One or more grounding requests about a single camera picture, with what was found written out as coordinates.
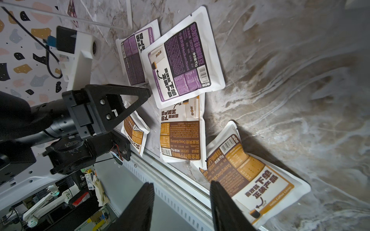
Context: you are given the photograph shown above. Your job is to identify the brown coffee bag right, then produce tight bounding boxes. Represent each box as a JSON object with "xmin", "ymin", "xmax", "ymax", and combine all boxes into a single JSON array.
[{"xmin": 201, "ymin": 120, "xmax": 311, "ymax": 229}]

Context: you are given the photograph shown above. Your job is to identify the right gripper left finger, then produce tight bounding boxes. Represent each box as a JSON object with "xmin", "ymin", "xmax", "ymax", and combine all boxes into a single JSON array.
[{"xmin": 108, "ymin": 182, "xmax": 155, "ymax": 231}]

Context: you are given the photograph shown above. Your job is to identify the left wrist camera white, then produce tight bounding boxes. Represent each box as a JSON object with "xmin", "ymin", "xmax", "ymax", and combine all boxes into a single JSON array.
[{"xmin": 47, "ymin": 26, "xmax": 101, "ymax": 91}]

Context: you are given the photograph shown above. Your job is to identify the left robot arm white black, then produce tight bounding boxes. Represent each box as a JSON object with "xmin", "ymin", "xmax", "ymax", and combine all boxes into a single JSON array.
[{"xmin": 1, "ymin": 84, "xmax": 151, "ymax": 209}]

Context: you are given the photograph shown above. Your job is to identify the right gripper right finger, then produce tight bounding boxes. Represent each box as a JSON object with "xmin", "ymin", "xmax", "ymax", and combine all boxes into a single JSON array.
[{"xmin": 210, "ymin": 181, "xmax": 256, "ymax": 231}]

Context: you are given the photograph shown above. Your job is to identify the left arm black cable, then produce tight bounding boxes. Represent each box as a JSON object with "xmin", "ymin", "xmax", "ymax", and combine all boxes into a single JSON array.
[{"xmin": 0, "ymin": 5, "xmax": 64, "ymax": 80}]

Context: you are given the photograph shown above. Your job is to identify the aluminium front rail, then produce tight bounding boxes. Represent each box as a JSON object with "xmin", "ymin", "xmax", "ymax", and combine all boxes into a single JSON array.
[{"xmin": 122, "ymin": 153, "xmax": 214, "ymax": 231}]

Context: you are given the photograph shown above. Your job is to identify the purple coffee bag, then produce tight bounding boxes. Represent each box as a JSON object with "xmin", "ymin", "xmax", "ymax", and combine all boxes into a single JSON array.
[
  {"xmin": 115, "ymin": 19, "xmax": 161, "ymax": 87},
  {"xmin": 141, "ymin": 6, "xmax": 225, "ymax": 109}
]

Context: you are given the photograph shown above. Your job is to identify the brown coffee bag middle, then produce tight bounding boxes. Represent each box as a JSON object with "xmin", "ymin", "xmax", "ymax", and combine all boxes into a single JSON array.
[{"xmin": 160, "ymin": 94, "xmax": 207, "ymax": 170}]

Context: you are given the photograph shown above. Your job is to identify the brown coffee bag front left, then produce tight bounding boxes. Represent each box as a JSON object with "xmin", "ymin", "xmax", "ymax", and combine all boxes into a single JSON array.
[{"xmin": 121, "ymin": 111, "xmax": 150, "ymax": 157}]

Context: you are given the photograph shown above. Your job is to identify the brown coffee bag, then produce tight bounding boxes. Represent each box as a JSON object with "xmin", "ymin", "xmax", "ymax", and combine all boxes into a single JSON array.
[
  {"xmin": 160, "ymin": 94, "xmax": 207, "ymax": 170},
  {"xmin": 121, "ymin": 111, "xmax": 150, "ymax": 157},
  {"xmin": 201, "ymin": 120, "xmax": 311, "ymax": 229}
]

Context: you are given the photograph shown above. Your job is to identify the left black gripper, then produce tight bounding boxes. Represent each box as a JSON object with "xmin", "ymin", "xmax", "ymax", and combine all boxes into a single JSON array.
[{"xmin": 62, "ymin": 84, "xmax": 151, "ymax": 139}]

